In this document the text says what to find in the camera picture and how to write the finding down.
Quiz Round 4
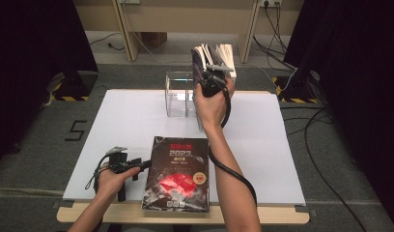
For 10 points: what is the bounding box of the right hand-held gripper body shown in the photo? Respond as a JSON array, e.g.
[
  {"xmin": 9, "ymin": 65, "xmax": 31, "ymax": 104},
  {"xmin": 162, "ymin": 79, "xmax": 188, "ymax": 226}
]
[{"xmin": 199, "ymin": 64, "xmax": 234, "ymax": 99}]

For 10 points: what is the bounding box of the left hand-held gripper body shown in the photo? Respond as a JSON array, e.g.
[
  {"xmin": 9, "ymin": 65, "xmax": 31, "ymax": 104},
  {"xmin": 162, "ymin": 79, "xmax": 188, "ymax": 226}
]
[{"xmin": 106, "ymin": 146, "xmax": 129, "ymax": 202}]

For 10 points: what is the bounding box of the white picture-grid magazine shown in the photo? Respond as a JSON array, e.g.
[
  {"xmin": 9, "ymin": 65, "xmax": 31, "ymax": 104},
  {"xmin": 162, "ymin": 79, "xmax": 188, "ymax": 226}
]
[{"xmin": 212, "ymin": 43, "xmax": 238, "ymax": 80}]

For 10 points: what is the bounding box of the clear acrylic file holder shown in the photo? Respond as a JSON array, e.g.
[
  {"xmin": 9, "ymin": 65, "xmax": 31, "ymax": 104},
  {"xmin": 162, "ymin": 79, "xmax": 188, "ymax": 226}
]
[{"xmin": 164, "ymin": 71, "xmax": 199, "ymax": 119}]

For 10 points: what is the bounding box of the person's left hand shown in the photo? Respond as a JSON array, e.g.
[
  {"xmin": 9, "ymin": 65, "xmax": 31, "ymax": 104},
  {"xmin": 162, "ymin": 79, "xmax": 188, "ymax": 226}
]
[{"xmin": 97, "ymin": 166, "xmax": 141, "ymax": 200}]

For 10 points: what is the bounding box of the person's right hand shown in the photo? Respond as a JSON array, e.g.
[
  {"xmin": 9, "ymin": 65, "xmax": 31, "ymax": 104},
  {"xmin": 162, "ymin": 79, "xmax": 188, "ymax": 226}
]
[{"xmin": 193, "ymin": 78, "xmax": 236, "ymax": 130}]

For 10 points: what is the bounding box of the white table board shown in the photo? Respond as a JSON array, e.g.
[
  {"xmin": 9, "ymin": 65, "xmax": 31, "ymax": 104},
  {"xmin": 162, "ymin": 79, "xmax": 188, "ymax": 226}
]
[{"xmin": 62, "ymin": 89, "xmax": 307, "ymax": 207}]

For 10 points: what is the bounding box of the grey tape patch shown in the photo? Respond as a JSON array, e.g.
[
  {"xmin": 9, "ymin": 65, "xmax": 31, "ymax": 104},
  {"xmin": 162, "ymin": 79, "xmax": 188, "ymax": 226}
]
[
  {"xmin": 51, "ymin": 199, "xmax": 74, "ymax": 210},
  {"xmin": 295, "ymin": 206, "xmax": 319, "ymax": 218}
]

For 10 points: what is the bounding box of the brown cardboard box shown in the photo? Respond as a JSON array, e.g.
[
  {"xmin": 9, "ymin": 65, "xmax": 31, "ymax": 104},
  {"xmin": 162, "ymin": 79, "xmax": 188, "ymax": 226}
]
[{"xmin": 140, "ymin": 32, "xmax": 169, "ymax": 48}]

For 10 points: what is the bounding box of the beige wooden desk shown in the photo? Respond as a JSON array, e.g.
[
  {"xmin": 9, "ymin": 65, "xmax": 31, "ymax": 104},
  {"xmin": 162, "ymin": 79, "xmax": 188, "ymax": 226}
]
[{"xmin": 72, "ymin": 0, "xmax": 305, "ymax": 64}]

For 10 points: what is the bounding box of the black hazard-striped stand base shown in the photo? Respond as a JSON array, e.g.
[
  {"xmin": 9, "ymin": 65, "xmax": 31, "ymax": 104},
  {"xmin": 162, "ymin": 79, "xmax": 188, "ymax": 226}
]
[
  {"xmin": 271, "ymin": 71, "xmax": 320, "ymax": 104},
  {"xmin": 53, "ymin": 70, "xmax": 99, "ymax": 102}
]

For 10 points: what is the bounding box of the black curtain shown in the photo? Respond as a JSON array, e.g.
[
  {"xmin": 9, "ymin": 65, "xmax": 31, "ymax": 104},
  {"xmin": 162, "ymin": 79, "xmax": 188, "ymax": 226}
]
[
  {"xmin": 283, "ymin": 0, "xmax": 394, "ymax": 223},
  {"xmin": 0, "ymin": 0, "xmax": 99, "ymax": 168}
]

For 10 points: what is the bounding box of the light wooden table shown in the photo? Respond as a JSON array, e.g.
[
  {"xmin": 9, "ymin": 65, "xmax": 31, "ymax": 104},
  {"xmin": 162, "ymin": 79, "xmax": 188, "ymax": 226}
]
[{"xmin": 56, "ymin": 89, "xmax": 311, "ymax": 225}]

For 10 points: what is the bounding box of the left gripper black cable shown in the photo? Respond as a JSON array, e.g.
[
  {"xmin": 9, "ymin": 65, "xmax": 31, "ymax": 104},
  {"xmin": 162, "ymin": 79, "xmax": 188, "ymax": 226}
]
[{"xmin": 84, "ymin": 154, "xmax": 112, "ymax": 194}]

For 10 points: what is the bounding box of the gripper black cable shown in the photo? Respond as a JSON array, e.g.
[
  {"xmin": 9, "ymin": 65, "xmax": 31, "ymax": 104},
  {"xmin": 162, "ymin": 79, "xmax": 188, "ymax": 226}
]
[
  {"xmin": 84, "ymin": 154, "xmax": 112, "ymax": 194},
  {"xmin": 208, "ymin": 86, "xmax": 258, "ymax": 207}
]

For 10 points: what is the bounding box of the black power cable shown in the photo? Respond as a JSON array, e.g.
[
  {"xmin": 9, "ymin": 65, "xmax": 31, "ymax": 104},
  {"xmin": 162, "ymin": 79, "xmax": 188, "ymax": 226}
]
[
  {"xmin": 264, "ymin": 2, "xmax": 289, "ymax": 55},
  {"xmin": 252, "ymin": 35, "xmax": 296, "ymax": 72}
]

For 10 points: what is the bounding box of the long white floor cable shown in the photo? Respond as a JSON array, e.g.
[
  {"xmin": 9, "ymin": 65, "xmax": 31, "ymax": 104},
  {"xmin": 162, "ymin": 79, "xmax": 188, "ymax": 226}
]
[{"xmin": 131, "ymin": 32, "xmax": 297, "ymax": 95}]

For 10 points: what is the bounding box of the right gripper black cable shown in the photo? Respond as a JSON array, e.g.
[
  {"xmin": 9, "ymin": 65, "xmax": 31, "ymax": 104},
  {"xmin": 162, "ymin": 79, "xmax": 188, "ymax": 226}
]
[{"xmin": 208, "ymin": 86, "xmax": 258, "ymax": 207}]

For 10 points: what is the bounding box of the white wall socket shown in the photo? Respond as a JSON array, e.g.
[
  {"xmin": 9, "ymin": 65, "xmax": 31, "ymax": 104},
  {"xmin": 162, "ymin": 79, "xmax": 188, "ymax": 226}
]
[{"xmin": 260, "ymin": 0, "xmax": 283, "ymax": 8}]

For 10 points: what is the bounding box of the black floor cable with plug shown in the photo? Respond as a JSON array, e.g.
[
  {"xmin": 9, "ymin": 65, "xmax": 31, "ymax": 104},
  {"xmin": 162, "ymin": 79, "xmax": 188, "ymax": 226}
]
[{"xmin": 88, "ymin": 31, "xmax": 126, "ymax": 52}]

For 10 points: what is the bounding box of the long black floor cable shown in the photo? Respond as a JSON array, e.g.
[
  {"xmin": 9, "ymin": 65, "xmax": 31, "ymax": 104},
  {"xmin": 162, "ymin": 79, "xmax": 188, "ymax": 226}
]
[{"xmin": 303, "ymin": 107, "xmax": 368, "ymax": 232}]

